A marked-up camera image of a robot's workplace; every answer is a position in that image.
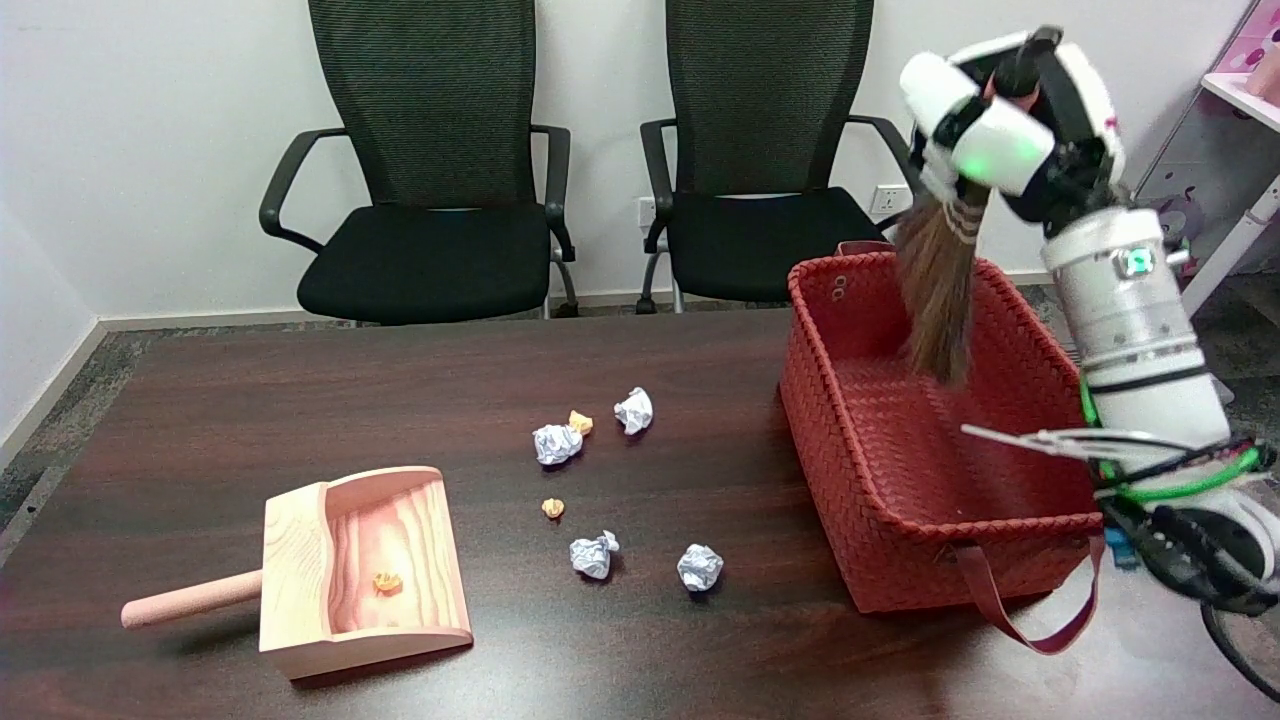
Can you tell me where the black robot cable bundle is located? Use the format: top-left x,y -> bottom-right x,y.
1095,438 -> 1280,703

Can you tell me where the small straw hand broom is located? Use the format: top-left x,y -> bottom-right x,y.
893,40 -> 993,386

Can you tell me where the owl print side panel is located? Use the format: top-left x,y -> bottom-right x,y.
1135,85 -> 1280,283

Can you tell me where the wooden dustpan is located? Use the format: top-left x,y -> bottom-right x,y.
121,466 -> 474,681

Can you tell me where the white crumpled paper ball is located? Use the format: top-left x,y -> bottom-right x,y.
533,424 -> 584,467
570,531 -> 620,581
614,387 -> 654,435
677,544 -> 724,592

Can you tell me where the black mesh office chair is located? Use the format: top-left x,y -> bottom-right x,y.
636,0 -> 926,315
259,0 -> 580,326

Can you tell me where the green robot cable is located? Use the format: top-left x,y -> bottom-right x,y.
1078,375 -> 1263,504

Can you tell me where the red woven basket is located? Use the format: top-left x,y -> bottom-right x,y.
779,243 -> 1106,656

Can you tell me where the pink board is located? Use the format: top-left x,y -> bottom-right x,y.
1213,0 -> 1280,101

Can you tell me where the white zip tie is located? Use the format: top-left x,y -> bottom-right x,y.
962,424 -> 1191,453

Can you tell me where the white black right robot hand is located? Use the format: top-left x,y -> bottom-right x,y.
898,25 -> 1126,236

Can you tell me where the white desk frame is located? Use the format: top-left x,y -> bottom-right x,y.
1180,73 -> 1280,406

